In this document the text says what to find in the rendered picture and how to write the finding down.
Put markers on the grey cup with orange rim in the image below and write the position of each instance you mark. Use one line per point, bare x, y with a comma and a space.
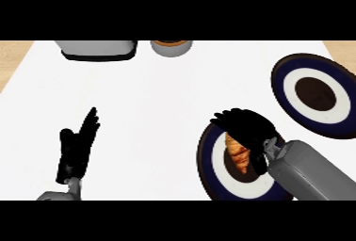
170, 47

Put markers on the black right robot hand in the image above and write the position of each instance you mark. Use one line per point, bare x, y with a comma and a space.
248, 128

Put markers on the golden brown croissant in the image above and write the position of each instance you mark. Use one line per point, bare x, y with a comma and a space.
238, 153

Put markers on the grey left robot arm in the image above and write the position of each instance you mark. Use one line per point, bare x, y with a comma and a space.
65, 190

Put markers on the grey appliance with black base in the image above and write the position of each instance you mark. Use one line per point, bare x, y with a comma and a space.
98, 49

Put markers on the navy and white plate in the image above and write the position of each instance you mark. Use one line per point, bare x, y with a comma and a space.
232, 185
316, 94

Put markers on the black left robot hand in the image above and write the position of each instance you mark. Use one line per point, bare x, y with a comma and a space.
74, 150

